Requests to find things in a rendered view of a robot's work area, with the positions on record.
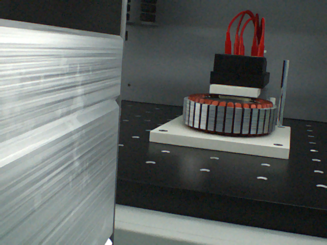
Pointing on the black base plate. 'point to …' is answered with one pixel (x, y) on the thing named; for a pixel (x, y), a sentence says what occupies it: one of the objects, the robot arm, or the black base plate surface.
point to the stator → (229, 114)
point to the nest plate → (224, 140)
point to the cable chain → (145, 13)
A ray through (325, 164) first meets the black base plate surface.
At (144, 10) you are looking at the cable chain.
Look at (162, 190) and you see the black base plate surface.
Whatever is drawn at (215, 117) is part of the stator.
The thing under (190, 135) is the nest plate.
